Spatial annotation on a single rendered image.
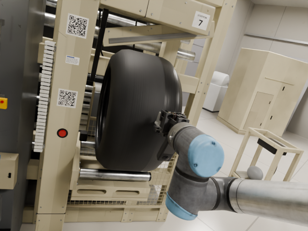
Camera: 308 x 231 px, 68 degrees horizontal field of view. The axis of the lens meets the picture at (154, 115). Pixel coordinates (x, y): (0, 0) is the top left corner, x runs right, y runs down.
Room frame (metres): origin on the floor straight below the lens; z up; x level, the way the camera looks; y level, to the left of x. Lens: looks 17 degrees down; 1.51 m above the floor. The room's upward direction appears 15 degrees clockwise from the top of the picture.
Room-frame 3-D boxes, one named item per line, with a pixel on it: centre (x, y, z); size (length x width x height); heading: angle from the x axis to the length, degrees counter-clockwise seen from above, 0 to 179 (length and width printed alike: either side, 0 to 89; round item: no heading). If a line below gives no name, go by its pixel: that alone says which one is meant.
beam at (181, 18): (1.39, 0.14, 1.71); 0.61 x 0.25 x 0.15; 110
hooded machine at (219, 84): (7.28, -1.72, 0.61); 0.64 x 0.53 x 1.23; 140
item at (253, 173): (2.76, -1.53, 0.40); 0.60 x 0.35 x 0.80; 20
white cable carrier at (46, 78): (0.90, 0.46, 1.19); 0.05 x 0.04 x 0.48; 20
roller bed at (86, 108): (1.35, 0.50, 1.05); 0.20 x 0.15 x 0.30; 110
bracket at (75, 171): (1.01, 0.32, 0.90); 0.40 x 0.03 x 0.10; 20
